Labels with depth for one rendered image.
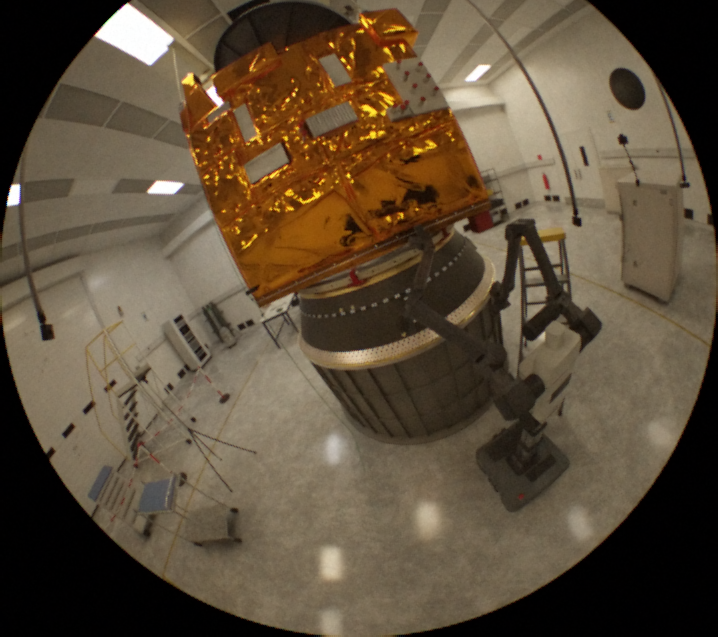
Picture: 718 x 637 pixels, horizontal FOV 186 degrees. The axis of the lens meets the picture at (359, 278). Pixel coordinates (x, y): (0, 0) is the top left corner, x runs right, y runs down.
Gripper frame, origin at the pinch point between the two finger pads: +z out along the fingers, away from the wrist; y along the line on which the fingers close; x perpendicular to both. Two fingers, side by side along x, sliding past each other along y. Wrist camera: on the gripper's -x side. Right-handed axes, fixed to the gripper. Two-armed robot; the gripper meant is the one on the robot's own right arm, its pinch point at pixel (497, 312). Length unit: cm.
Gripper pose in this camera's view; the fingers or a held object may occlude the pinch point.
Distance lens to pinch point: 149.5
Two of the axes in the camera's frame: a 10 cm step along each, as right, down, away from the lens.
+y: -9.0, 4.3, -0.5
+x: 3.4, 6.3, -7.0
